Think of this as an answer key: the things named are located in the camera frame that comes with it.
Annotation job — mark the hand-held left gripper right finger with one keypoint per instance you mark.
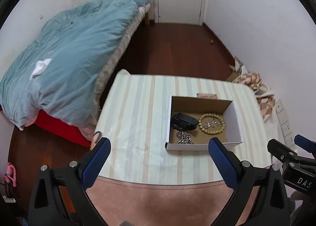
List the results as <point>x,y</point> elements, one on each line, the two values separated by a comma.
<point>223,164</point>

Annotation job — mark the wooden bed leg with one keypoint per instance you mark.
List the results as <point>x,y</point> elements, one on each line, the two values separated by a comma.
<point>147,18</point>

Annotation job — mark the brown checked blanket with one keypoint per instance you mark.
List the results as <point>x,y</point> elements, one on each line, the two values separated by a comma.
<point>251,80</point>

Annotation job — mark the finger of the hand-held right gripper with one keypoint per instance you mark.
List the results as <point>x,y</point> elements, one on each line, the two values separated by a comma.
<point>279,148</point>
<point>306,143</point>

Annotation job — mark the brown cardboard piece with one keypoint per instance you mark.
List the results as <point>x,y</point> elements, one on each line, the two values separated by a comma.
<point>234,74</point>

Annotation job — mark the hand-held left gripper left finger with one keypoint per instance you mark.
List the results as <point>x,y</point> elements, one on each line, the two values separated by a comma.
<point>97,164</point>

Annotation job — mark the white cardboard box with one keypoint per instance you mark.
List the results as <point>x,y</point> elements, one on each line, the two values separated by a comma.
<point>192,147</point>

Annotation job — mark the white paper scrap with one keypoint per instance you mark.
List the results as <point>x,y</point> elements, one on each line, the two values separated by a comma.
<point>39,67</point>

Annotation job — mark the black wristband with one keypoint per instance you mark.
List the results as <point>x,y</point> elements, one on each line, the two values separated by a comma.
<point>182,119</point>

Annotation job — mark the bed with blue duvet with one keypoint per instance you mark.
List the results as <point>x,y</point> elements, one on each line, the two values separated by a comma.
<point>74,50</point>

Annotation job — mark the red bed cover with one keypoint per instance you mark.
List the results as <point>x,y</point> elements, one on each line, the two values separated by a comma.
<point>61,129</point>

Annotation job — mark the pink object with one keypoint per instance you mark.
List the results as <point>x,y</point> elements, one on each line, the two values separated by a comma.
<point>11,174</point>

